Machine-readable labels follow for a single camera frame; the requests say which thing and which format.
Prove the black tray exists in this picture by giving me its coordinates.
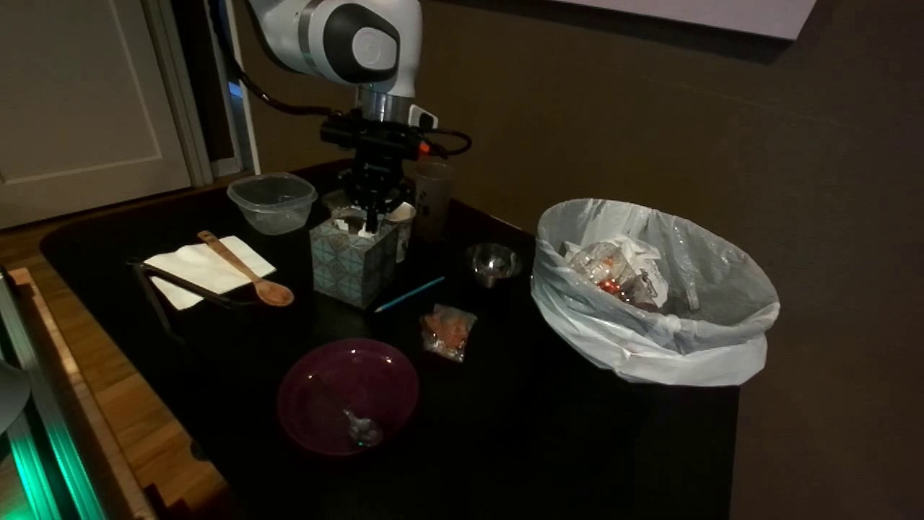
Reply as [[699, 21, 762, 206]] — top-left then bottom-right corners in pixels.
[[130, 259, 254, 340]]

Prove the teal pen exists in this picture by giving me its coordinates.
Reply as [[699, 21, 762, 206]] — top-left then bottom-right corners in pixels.
[[374, 275, 447, 316]]

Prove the clear plastic bowl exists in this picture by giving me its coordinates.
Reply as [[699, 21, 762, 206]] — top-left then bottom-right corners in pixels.
[[225, 174, 319, 236]]

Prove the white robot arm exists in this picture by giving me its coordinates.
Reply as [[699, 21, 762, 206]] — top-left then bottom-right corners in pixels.
[[248, 0, 439, 232]]

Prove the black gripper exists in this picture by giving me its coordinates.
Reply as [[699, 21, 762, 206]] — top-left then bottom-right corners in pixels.
[[320, 113, 432, 235]]

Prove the white board on wall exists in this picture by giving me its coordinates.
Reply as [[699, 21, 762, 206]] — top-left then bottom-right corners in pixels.
[[559, 0, 819, 41]]

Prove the white paper cup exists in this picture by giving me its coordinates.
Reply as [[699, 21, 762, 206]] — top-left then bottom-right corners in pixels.
[[388, 203, 417, 259]]

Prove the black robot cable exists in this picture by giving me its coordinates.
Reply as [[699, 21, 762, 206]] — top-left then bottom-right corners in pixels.
[[218, 0, 473, 161]]

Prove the wooden spoon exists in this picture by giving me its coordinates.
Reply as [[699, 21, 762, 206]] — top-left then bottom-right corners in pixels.
[[201, 232, 294, 308]]

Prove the dark glass bottle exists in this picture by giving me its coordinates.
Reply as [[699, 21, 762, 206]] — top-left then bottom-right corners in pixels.
[[411, 160, 455, 242]]

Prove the grey paper towel box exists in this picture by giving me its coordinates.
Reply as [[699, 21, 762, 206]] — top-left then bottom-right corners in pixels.
[[309, 220, 400, 308]]

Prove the white door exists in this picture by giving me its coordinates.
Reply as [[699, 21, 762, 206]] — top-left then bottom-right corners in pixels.
[[0, 0, 208, 228]]

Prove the crumpled trash in bin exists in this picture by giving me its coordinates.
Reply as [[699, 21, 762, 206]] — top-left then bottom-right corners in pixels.
[[564, 235, 670, 308]]

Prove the small metal cup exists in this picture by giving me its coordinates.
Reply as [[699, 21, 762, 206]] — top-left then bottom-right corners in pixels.
[[469, 242, 523, 288]]

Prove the wooden side shelf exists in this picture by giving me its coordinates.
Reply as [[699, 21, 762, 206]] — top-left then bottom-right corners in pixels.
[[0, 226, 244, 520]]

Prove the metal fork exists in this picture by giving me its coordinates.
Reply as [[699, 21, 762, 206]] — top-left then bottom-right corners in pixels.
[[309, 375, 385, 451]]

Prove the white lined trash bin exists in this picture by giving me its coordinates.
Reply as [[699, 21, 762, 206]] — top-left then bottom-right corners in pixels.
[[533, 200, 781, 386]]

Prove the white napkin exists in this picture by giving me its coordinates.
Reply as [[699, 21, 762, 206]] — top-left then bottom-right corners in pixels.
[[141, 242, 248, 311]]

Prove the orange snack packet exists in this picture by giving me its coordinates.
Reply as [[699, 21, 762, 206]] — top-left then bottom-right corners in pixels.
[[421, 304, 476, 360]]

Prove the purple plate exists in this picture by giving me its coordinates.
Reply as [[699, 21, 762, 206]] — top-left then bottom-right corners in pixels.
[[277, 337, 419, 457]]

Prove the white paper towel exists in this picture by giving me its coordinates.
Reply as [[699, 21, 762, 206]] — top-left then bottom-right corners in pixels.
[[332, 210, 377, 239]]

